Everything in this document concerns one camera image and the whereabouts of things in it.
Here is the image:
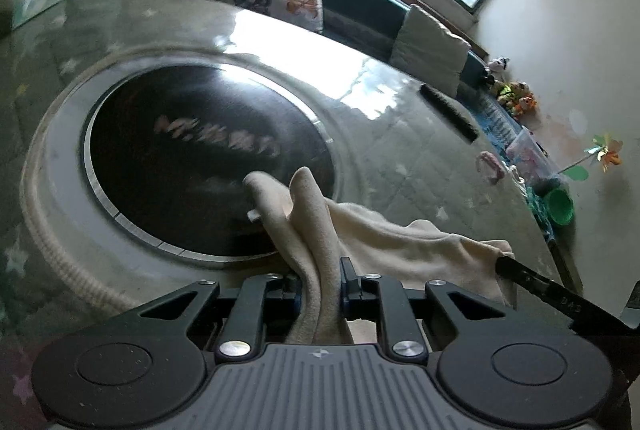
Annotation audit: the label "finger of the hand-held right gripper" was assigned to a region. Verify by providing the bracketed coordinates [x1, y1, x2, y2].
[494, 254, 640, 342]

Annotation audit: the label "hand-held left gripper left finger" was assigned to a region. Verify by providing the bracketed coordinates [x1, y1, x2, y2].
[137, 273, 304, 359]

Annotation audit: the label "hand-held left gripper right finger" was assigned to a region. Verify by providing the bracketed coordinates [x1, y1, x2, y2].
[338, 256, 522, 359]

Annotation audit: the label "cream cloth towel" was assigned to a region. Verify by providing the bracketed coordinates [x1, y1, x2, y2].
[242, 166, 517, 347]

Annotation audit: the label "green plastic cup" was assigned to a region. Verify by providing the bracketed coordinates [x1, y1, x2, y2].
[541, 187, 577, 227]

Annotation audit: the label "clear plastic container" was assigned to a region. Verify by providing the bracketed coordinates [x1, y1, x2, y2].
[504, 127, 562, 183]

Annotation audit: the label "colourful pinwheel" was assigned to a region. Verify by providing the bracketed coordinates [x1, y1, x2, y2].
[559, 131, 626, 182]

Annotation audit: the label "black round cooktop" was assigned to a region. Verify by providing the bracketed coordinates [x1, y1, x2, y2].
[81, 62, 337, 259]

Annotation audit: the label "plush toys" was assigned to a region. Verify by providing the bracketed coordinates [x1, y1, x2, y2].
[481, 56, 537, 117]

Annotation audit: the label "grey cushion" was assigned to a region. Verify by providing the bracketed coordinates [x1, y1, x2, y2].
[391, 4, 474, 97]

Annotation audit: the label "pink hair tie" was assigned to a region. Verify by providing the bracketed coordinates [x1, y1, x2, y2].
[474, 149, 507, 185]

